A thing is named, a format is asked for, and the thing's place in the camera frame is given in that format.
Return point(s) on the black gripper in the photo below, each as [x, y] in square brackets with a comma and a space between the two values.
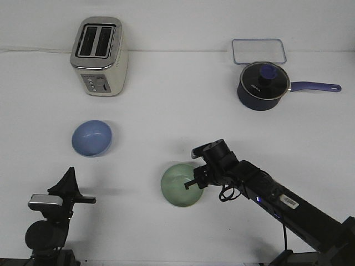
[64, 203]
[215, 171]

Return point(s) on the green bowl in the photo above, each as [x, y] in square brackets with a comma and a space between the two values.
[172, 186]

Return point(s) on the blue bowl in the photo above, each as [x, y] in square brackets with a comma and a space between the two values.
[92, 138]

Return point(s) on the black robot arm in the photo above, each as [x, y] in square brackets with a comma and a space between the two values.
[46, 238]
[333, 242]

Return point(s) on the dark blue saucepan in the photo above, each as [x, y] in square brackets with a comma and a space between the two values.
[266, 98]

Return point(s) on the glass pot lid blue knob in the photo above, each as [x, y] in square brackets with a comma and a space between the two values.
[264, 74]

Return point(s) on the silver two-slot toaster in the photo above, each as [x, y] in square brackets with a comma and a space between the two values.
[100, 56]

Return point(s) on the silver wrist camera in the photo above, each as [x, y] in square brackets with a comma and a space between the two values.
[202, 151]
[40, 202]

